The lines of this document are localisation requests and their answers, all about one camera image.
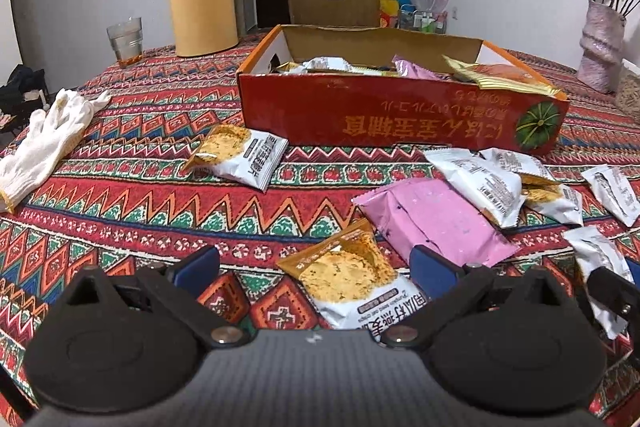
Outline pink snack packet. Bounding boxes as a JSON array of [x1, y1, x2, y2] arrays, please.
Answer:
[[392, 54, 444, 80], [352, 178, 519, 268]]

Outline white oat crisp packet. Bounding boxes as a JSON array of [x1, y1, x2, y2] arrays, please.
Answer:
[[480, 147, 584, 226], [182, 124, 289, 193], [301, 56, 354, 74], [562, 226, 636, 340], [425, 147, 526, 229], [276, 219, 414, 344], [581, 164, 640, 228]]

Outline dark clothes heap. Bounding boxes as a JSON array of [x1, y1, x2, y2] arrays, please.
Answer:
[[0, 64, 51, 120]]

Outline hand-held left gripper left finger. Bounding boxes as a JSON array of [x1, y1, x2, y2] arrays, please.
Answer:
[[65, 244, 251, 349]]

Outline clear seed jar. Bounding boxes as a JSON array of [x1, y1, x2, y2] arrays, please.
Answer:
[[614, 59, 640, 124]]

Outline white cotton glove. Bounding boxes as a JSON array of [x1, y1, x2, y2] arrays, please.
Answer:
[[0, 88, 112, 214]]

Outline clear drinking glass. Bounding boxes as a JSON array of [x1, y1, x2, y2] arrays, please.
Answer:
[[106, 17, 146, 68]]

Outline striped yellow orange snack packet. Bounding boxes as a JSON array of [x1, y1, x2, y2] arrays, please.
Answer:
[[442, 55, 563, 96]]

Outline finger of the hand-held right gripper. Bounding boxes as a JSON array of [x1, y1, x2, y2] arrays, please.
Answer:
[[585, 266, 640, 338]]

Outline blue and yellow bags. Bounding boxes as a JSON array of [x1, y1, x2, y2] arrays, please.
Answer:
[[377, 0, 412, 28]]

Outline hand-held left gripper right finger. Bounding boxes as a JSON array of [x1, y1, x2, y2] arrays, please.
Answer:
[[382, 245, 571, 349]]

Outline pink ribbed vase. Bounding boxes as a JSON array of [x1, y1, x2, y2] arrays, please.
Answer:
[[576, 0, 628, 94]]

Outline red cardboard box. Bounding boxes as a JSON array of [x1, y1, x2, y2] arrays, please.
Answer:
[[236, 24, 571, 156]]

